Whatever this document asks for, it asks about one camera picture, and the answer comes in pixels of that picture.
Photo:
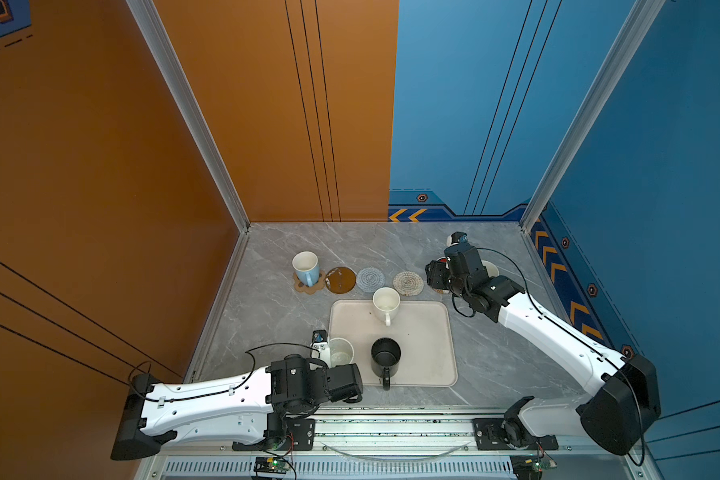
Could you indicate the left green circuit board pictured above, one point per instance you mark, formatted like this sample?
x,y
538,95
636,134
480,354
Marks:
x,y
273,467

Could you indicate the white mug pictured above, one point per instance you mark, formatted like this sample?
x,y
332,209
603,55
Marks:
x,y
386,302
341,352

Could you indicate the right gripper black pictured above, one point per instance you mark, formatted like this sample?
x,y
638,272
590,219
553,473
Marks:
x,y
434,274

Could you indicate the black mug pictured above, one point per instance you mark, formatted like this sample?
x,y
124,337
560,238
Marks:
x,y
386,354

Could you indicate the green circuit board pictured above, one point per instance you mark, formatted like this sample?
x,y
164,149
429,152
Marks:
x,y
532,468
273,467

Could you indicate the light blue mug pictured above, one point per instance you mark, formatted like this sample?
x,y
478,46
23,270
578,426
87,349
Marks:
x,y
306,266

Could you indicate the cork paw print coaster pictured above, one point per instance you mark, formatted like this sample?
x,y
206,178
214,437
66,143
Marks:
x,y
301,287

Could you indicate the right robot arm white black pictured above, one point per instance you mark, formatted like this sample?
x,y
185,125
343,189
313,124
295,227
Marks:
x,y
620,399

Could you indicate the cream serving tray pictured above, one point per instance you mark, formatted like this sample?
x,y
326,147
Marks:
x,y
422,330

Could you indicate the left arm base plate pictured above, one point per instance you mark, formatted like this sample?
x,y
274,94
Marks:
x,y
303,433

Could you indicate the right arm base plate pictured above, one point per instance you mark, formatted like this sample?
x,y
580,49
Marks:
x,y
501,434

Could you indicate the right green circuit board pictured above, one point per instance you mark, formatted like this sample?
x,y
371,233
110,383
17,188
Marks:
x,y
532,468

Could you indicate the glossy brown round coaster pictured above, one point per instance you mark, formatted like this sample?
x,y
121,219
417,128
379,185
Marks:
x,y
340,280

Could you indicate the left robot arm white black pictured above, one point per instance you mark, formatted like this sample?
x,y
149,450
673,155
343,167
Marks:
x,y
251,409

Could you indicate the aluminium front rail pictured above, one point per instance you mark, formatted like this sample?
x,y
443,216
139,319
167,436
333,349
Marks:
x,y
383,432

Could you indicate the white woven rope coaster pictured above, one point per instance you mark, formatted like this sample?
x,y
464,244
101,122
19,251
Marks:
x,y
408,283

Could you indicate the lavender mug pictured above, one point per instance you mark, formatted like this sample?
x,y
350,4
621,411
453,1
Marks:
x,y
491,269

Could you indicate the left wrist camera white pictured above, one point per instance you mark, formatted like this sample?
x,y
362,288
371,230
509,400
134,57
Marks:
x,y
321,346

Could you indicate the blue grey woven coaster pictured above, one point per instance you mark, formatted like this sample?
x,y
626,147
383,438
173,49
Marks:
x,y
370,279

